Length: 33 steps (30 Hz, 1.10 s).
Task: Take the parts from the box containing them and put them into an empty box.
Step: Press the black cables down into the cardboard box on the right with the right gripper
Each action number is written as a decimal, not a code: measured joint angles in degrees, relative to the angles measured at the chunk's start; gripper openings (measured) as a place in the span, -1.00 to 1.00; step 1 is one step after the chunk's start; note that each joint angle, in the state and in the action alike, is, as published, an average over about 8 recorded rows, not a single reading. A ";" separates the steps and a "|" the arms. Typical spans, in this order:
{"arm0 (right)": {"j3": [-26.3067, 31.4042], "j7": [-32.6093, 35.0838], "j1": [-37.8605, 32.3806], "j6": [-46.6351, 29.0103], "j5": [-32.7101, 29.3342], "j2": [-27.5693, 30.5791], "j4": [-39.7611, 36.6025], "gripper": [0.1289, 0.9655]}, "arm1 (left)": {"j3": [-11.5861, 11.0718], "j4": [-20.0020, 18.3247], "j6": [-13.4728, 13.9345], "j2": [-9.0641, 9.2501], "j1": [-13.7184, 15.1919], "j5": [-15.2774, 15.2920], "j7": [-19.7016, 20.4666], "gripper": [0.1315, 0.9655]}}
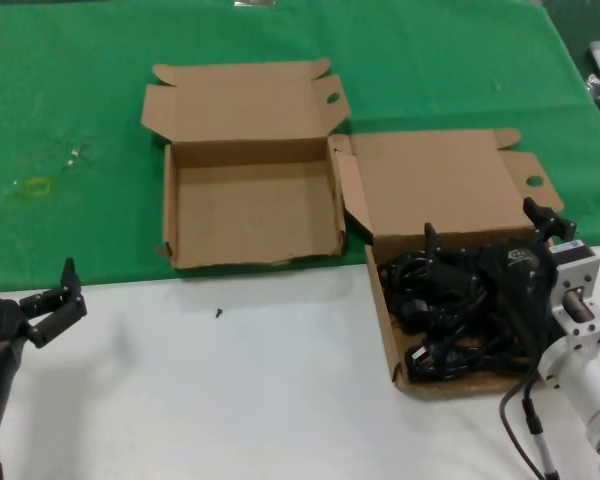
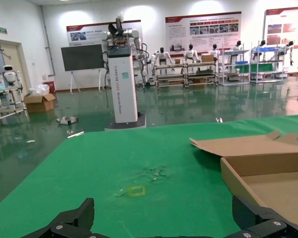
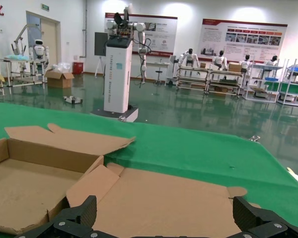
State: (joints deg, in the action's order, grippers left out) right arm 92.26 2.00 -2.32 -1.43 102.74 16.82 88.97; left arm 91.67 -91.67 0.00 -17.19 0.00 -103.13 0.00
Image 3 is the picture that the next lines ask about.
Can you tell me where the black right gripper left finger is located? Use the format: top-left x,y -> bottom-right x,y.
14,195 -> 108,238

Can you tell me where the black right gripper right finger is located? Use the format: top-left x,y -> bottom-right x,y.
227,196 -> 298,238

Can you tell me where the brown open cardboard box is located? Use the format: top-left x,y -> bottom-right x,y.
66,162 -> 262,238

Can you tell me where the green felt table cloth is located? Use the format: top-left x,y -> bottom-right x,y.
0,103 -> 298,231

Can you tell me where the white rack with blue trays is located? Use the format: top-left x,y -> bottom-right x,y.
243,62 -> 287,104
277,59 -> 298,108

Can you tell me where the open shipping carton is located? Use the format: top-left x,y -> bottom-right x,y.
44,68 -> 75,89

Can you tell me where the white tower robot body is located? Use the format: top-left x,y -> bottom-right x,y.
90,37 -> 140,122

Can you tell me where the red bin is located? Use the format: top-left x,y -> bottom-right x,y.
72,61 -> 84,75

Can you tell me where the white plastic bag pile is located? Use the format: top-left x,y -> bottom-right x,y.
50,61 -> 73,74

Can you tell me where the black stool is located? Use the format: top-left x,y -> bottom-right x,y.
153,69 -> 164,84

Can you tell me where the black screen on stand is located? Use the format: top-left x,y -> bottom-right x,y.
93,31 -> 109,77

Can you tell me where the blue fabric bundle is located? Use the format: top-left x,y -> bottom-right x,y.
4,54 -> 30,60

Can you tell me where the beige door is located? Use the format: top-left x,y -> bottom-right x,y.
40,19 -> 61,67

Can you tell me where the small white metal bracket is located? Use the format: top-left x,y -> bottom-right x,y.
63,95 -> 83,105

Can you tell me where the beige pipe-frame shelf rack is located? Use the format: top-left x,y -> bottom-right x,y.
208,68 -> 247,97
175,64 -> 211,94

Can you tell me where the white pipe-frame rack table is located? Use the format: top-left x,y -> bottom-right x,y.
0,57 -> 49,88

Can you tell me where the red-trimmed wall poster board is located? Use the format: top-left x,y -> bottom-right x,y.
200,18 -> 288,64
104,12 -> 178,56

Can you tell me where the white hoist frame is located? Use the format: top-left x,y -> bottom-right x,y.
10,23 -> 42,56

